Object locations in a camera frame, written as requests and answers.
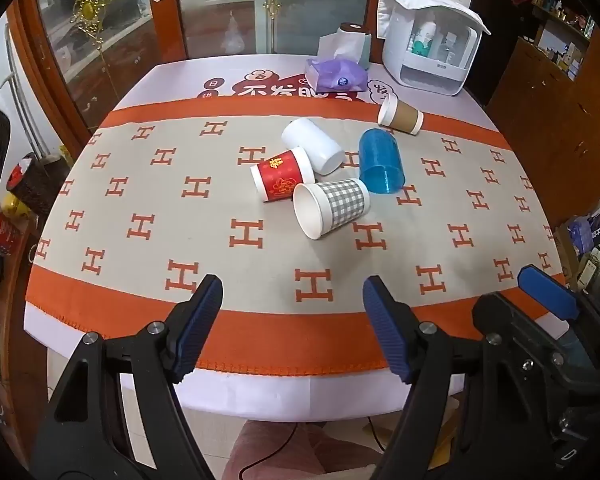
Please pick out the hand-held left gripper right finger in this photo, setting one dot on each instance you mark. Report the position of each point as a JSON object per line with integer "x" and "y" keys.
{"x": 387, "y": 327}

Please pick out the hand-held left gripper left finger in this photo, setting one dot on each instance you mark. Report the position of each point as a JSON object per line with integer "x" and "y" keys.
{"x": 200, "y": 320}

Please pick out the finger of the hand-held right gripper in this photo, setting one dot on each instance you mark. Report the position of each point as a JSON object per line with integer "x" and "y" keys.
{"x": 545, "y": 291}
{"x": 500, "y": 316}

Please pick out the grey plaid paper cup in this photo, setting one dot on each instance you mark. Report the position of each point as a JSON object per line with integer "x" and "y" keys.
{"x": 341, "y": 201}

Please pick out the red paper cup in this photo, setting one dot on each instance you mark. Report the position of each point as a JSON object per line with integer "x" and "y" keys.
{"x": 281, "y": 176}

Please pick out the blue ribbed plastic cup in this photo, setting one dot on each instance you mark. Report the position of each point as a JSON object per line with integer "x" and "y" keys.
{"x": 381, "y": 160}

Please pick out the white plastic cup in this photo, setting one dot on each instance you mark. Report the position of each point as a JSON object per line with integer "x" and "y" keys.
{"x": 310, "y": 142}

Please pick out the brown sleeved paper cup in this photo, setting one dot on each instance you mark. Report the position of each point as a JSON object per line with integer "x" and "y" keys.
{"x": 405, "y": 116}

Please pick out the dark blue bag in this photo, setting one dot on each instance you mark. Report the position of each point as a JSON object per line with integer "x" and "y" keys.
{"x": 590, "y": 232}

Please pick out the orange patterned blanket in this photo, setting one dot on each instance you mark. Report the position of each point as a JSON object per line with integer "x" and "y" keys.
{"x": 205, "y": 240}

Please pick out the brown wooden cabinet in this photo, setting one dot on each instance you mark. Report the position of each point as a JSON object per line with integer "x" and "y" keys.
{"x": 550, "y": 125}

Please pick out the dark wicker basket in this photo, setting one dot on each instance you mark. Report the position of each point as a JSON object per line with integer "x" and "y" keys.
{"x": 42, "y": 185}

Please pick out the red box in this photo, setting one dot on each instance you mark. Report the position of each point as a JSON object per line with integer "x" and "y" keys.
{"x": 2, "y": 235}

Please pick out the orange patterned tablecloth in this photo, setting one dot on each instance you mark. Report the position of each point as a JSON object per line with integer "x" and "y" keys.
{"x": 180, "y": 80}

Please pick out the white cosmetic organizer box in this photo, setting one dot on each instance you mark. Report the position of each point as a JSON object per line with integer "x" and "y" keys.
{"x": 430, "y": 77}

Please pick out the purple tissue pack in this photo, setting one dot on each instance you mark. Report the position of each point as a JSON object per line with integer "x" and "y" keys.
{"x": 337, "y": 75}

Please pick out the teal bottle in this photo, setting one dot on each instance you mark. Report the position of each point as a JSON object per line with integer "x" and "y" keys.
{"x": 419, "y": 46}

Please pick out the wooden shelf with bottles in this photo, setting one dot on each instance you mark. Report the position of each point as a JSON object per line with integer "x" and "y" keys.
{"x": 565, "y": 15}

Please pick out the white pole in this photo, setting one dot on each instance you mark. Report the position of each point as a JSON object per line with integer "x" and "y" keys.
{"x": 25, "y": 100}

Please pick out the wooden glass door cabinet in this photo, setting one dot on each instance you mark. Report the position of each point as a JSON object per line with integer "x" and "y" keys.
{"x": 167, "y": 35}

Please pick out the toilet paper roll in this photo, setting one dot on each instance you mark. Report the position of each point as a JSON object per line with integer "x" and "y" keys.
{"x": 354, "y": 30}

